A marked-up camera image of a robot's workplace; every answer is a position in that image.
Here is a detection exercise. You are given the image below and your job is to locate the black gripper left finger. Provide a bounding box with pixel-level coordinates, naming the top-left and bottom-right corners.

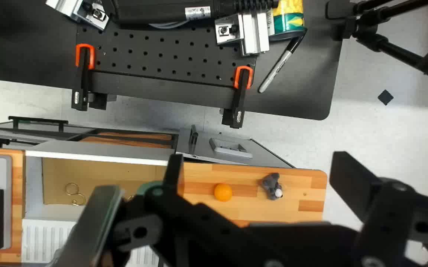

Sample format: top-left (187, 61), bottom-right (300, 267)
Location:
top-left (107, 153), bottom-right (248, 267)

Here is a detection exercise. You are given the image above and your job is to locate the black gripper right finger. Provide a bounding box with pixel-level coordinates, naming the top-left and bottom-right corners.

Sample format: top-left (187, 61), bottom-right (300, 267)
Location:
top-left (328, 150), bottom-right (428, 267)

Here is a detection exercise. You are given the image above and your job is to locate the gray toy faucet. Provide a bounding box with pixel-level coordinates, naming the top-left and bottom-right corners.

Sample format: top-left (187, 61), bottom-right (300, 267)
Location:
top-left (52, 184), bottom-right (125, 267)

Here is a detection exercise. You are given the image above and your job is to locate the black cabinet knob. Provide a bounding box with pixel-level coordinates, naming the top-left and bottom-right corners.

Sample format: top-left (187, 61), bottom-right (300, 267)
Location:
top-left (187, 123), bottom-right (199, 157)

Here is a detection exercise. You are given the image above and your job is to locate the orange ball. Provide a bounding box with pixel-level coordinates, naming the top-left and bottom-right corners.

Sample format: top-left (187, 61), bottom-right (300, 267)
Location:
top-left (212, 182), bottom-right (235, 203)

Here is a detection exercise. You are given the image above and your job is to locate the brown cardboard sheet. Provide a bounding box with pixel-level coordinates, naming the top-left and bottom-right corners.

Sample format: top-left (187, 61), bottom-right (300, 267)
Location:
top-left (41, 157), bottom-right (169, 208)

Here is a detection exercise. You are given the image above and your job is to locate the gray plush toy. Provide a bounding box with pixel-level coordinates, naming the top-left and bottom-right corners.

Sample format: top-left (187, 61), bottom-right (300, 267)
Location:
top-left (258, 172), bottom-right (285, 202)

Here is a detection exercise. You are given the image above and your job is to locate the orange black clamp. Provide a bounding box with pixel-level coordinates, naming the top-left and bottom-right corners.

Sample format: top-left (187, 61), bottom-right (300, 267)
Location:
top-left (70, 42), bottom-right (108, 113)
top-left (220, 64), bottom-right (255, 131)

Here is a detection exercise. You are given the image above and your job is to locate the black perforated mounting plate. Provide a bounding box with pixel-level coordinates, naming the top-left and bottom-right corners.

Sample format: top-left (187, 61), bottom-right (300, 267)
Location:
top-left (76, 22), bottom-right (255, 89)

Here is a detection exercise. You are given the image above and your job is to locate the white toy sink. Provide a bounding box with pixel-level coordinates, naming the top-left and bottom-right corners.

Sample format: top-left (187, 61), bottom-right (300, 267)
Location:
top-left (22, 150), bottom-right (175, 267)

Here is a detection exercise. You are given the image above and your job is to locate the black table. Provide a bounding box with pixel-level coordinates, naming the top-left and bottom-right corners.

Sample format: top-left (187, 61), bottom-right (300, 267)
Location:
top-left (0, 0), bottom-right (345, 122)

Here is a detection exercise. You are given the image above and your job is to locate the gray marker pen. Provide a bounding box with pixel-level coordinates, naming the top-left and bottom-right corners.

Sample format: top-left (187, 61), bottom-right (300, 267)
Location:
top-left (255, 34), bottom-right (304, 95)

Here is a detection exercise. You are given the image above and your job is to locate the black box with white label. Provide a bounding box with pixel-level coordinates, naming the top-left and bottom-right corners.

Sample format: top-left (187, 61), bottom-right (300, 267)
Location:
top-left (111, 0), bottom-right (281, 27)

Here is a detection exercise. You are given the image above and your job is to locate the green yellow can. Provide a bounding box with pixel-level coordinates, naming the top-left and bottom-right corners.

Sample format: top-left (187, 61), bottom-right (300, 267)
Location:
top-left (270, 0), bottom-right (309, 37)

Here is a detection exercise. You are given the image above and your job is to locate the gray cabinet door handle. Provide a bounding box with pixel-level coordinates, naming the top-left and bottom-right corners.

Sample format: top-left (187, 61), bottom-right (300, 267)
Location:
top-left (208, 136), bottom-right (254, 160)

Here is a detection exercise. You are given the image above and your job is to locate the black camera tripod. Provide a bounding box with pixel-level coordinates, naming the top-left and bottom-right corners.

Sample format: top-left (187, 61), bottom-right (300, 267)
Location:
top-left (324, 0), bottom-right (428, 111)

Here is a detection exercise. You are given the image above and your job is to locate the aluminium extrusion bracket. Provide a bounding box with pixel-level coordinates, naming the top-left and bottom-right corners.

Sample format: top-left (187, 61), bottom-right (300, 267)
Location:
top-left (212, 10), bottom-right (273, 58)
top-left (44, 0), bottom-right (111, 33)

